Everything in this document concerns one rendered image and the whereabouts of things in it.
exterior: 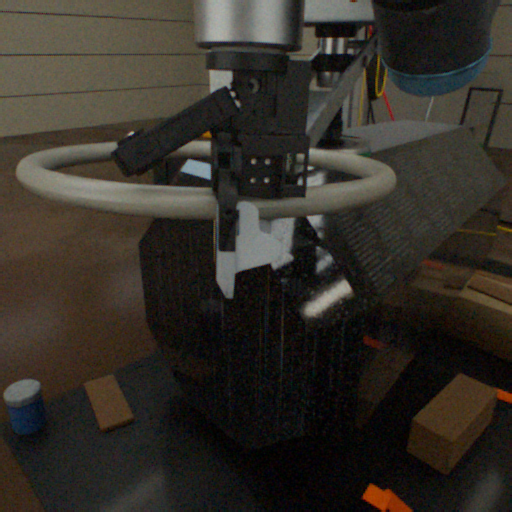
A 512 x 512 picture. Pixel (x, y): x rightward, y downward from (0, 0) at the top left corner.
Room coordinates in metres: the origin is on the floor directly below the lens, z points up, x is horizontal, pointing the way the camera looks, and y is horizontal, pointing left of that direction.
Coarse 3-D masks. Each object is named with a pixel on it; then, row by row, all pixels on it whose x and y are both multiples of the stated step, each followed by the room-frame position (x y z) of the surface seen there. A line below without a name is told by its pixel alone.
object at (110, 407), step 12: (84, 384) 1.31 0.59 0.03; (96, 384) 1.30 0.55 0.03; (108, 384) 1.30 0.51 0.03; (96, 396) 1.24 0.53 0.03; (108, 396) 1.24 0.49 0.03; (120, 396) 1.24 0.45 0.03; (96, 408) 1.19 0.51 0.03; (108, 408) 1.19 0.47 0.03; (120, 408) 1.18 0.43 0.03; (108, 420) 1.13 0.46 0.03; (120, 420) 1.13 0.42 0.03; (132, 420) 1.14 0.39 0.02
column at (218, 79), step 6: (210, 72) 2.18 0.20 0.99; (216, 72) 2.17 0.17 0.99; (222, 72) 2.16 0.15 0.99; (228, 72) 2.16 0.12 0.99; (210, 78) 2.18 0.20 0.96; (216, 78) 2.17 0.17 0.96; (222, 78) 2.17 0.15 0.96; (228, 78) 2.16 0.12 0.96; (252, 78) 2.14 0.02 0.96; (216, 84) 2.17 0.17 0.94; (222, 84) 2.17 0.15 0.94; (228, 84) 2.16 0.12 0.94; (258, 84) 2.22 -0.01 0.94; (252, 90) 2.15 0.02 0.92
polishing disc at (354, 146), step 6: (342, 138) 1.32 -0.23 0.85; (348, 138) 1.32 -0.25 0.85; (354, 138) 1.31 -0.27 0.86; (348, 144) 1.23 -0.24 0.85; (354, 144) 1.23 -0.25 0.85; (360, 144) 1.23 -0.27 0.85; (366, 144) 1.23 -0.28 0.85; (330, 150) 1.15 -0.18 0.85; (336, 150) 1.15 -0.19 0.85; (342, 150) 1.15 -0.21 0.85; (348, 150) 1.15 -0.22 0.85; (354, 150) 1.16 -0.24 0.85; (360, 150) 1.17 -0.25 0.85; (366, 150) 1.19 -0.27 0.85
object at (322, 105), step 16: (320, 48) 1.34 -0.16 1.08; (352, 48) 1.43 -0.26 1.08; (368, 48) 1.33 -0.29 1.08; (352, 64) 1.19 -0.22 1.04; (352, 80) 1.18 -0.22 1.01; (320, 96) 1.14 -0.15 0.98; (336, 96) 1.04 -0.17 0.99; (320, 112) 0.93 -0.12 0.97; (336, 112) 1.05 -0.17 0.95; (320, 128) 0.93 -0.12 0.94
